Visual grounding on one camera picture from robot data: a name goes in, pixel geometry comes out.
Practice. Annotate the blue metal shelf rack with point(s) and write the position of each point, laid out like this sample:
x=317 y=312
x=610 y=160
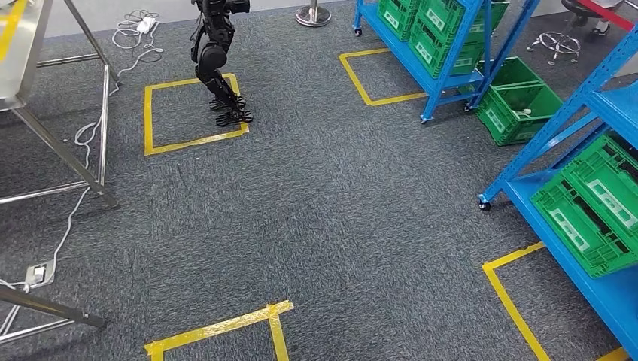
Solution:
x=613 y=299
x=398 y=52

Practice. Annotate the small white plastic part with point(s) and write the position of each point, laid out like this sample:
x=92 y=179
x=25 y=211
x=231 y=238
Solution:
x=523 y=113

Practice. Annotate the yellow floor tape line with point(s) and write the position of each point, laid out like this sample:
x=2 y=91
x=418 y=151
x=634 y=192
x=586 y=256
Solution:
x=356 y=79

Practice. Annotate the black bystander humanoid robot body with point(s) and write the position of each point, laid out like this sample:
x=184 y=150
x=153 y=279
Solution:
x=212 y=55

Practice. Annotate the white power strip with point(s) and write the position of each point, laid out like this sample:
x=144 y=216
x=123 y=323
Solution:
x=145 y=25

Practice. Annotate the black round stool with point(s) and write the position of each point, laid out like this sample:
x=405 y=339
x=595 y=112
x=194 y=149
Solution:
x=558 y=42

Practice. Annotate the metal floor socket box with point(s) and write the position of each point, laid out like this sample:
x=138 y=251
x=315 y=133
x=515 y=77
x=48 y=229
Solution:
x=40 y=273

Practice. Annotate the person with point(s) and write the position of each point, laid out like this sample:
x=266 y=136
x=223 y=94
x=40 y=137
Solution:
x=599 y=29

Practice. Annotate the chrome barrier stanchion post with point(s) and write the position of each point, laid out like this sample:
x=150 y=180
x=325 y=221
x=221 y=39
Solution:
x=313 y=17

